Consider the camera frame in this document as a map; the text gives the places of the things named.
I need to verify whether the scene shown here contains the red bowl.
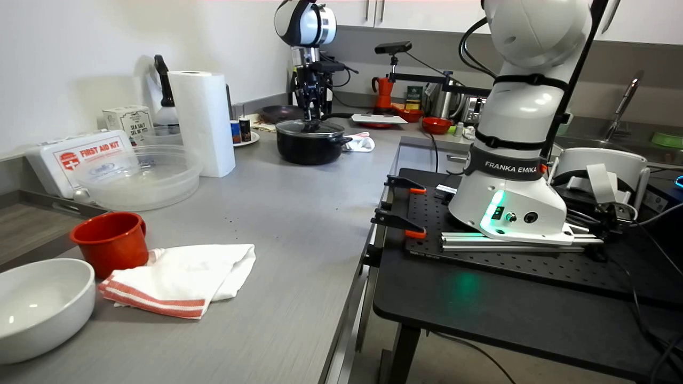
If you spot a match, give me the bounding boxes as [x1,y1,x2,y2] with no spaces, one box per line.
[420,118,453,134]

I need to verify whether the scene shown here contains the glass lid with black knob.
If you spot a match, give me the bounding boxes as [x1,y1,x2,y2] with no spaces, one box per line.
[276,120,343,138]

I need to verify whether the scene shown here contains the dark spice jar white cap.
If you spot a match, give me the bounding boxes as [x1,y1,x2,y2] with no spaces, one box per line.
[240,120,252,142]

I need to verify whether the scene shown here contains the white bowl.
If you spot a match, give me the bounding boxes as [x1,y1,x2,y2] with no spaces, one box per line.
[0,259,97,366]

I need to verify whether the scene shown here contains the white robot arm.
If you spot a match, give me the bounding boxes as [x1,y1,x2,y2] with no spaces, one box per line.
[448,0,591,243]

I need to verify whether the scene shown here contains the spray bottle with black trigger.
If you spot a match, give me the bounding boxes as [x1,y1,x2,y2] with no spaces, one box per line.
[151,53,182,144]

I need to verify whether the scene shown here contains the white first aid kit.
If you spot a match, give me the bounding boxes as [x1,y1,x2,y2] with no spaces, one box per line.
[25,131,133,199]

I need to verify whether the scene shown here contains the upper black orange clamp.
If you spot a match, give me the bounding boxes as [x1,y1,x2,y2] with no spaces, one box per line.
[384,176,427,194]

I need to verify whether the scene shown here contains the red cup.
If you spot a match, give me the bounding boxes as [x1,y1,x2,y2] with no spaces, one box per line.
[71,211,150,279]

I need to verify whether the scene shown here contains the steel pot in background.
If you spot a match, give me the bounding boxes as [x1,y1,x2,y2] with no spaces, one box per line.
[430,80,464,120]

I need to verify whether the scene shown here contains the black orange clamp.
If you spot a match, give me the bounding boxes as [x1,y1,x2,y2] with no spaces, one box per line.
[372,210,427,242]
[384,176,427,194]

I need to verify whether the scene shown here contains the clear plastic container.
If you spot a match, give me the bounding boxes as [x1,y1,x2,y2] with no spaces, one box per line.
[74,145,200,211]

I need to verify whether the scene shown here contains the black perforated robot table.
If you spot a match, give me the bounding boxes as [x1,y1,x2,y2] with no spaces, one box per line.
[372,166,683,382]

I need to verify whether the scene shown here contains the white plate with red rim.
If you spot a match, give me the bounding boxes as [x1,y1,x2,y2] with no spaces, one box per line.
[351,113,407,128]

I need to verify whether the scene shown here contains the white paper towel roll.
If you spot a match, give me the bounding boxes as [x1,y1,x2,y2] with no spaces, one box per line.
[169,70,235,177]

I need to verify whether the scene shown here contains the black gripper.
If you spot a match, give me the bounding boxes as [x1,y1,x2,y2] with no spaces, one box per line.
[290,62,333,118]

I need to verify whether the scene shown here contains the black cooking pot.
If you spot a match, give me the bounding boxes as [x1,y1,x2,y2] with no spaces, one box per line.
[276,120,348,166]

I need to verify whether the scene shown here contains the white round plate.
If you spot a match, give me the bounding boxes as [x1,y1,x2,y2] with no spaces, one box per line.
[233,132,261,149]

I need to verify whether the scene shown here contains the white power outlet cube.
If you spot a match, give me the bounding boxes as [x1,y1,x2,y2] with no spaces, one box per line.
[102,107,153,145]

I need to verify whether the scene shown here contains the red kettle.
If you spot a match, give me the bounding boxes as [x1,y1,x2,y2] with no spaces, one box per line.
[372,77,392,113]

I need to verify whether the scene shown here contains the lower black orange clamp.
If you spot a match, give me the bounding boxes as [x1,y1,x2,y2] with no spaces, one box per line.
[372,210,427,242]

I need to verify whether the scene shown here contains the sink faucet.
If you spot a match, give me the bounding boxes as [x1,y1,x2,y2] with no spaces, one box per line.
[604,69,647,142]

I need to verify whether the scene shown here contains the blue spice jar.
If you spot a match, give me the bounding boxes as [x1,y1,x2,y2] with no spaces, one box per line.
[230,120,242,144]

